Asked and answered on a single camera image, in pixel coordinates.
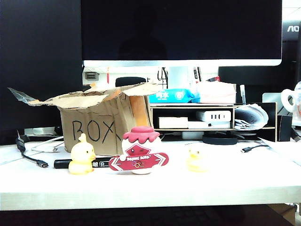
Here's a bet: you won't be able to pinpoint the small white box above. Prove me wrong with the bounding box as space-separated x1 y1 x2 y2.
158 116 189 129

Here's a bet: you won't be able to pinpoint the red and white mascot doll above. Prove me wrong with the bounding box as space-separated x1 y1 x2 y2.
108 126 170 176

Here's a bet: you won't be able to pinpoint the cardboard box marked BOX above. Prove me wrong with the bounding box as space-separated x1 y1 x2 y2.
8 82 163 157

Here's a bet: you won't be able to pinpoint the small yellow duck doll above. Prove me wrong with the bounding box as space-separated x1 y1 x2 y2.
186 147 210 173

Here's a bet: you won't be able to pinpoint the large yellow duck doll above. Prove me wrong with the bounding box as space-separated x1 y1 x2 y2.
68 133 97 176

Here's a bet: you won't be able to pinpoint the small black box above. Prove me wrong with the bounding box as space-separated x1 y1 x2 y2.
277 114 293 142

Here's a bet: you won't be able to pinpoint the blue wet wipes pack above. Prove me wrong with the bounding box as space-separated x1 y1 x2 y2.
148 88 201 104

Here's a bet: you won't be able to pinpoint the black chair backrest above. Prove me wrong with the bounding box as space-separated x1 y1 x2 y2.
115 76 147 88

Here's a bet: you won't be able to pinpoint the wooden desk shelf organizer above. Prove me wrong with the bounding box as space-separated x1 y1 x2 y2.
149 102 278 142

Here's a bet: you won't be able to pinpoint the flat white device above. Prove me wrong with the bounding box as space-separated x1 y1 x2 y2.
188 121 231 129

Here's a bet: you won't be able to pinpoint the white power strip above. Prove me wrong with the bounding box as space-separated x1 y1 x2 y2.
196 110 232 123

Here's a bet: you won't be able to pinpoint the pink white tissue pack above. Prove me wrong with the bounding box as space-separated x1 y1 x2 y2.
196 81 237 105

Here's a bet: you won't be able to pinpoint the black round monitor base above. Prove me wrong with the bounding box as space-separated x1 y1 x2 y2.
202 133 238 145

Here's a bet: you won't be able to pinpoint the large silver-framed computer monitor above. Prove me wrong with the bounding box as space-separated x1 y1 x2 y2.
80 0 283 67

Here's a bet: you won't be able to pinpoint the white pen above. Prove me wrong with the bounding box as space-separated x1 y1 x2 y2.
239 84 246 105

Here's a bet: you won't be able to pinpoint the rolled grey papers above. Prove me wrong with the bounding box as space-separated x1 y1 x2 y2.
234 104 269 131

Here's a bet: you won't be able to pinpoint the black permanent marker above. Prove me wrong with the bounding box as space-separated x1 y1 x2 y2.
53 157 114 170

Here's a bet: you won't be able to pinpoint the dark black monitor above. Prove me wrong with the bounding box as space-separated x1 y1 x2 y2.
0 0 83 145

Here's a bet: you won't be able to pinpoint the white paper sheets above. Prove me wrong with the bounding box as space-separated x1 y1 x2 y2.
258 137 301 166

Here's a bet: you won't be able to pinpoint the white ceramic mug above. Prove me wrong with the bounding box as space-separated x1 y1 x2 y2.
280 81 301 114

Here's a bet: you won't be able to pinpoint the black AOC monitor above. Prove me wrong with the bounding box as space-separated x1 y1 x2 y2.
282 19 301 41

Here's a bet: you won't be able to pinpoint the thin black plug cable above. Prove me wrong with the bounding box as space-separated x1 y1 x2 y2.
240 144 270 154

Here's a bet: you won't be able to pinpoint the white charging cable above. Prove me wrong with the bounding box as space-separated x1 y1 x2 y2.
31 136 65 153

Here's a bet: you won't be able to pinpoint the black USB-C cable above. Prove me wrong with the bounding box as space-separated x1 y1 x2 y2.
15 130 50 169

